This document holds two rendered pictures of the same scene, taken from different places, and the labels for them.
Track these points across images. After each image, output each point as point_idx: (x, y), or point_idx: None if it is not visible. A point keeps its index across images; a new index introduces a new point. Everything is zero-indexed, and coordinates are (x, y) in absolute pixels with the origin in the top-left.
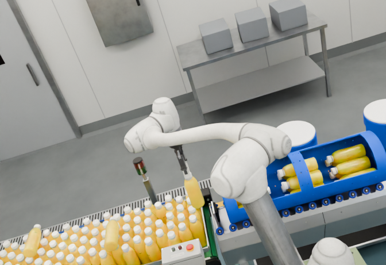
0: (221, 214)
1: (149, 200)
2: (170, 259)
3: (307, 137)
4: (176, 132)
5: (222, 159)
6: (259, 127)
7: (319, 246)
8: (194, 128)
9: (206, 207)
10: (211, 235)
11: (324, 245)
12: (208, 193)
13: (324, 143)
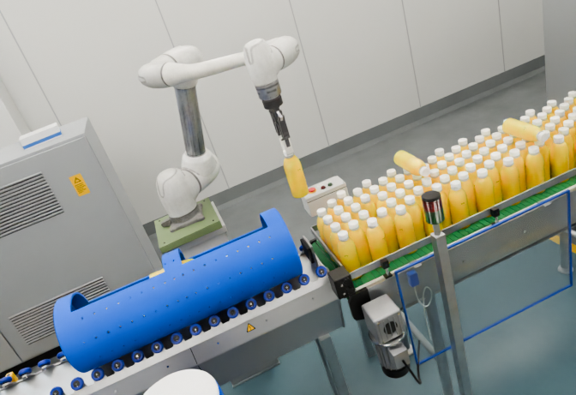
0: (313, 274)
1: (398, 209)
2: (329, 179)
3: (152, 393)
4: (236, 53)
5: (185, 45)
6: (153, 62)
7: (174, 170)
8: (216, 58)
9: None
10: (324, 260)
11: (170, 171)
12: (330, 272)
13: (124, 289)
